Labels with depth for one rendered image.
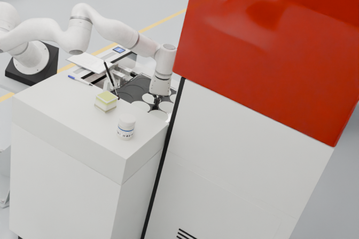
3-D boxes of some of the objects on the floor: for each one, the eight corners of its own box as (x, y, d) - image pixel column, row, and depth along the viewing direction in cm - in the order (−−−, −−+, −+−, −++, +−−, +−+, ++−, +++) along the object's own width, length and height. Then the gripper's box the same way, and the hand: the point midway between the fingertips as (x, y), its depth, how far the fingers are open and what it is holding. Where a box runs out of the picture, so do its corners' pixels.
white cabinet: (185, 198, 315) (215, 99, 271) (98, 301, 239) (121, 185, 195) (109, 156, 334) (126, 57, 291) (6, 237, 258) (8, 120, 215)
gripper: (147, 75, 223) (141, 106, 233) (178, 80, 225) (170, 111, 235) (148, 68, 229) (141, 98, 239) (177, 72, 231) (170, 102, 241)
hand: (156, 101), depth 236 cm, fingers closed
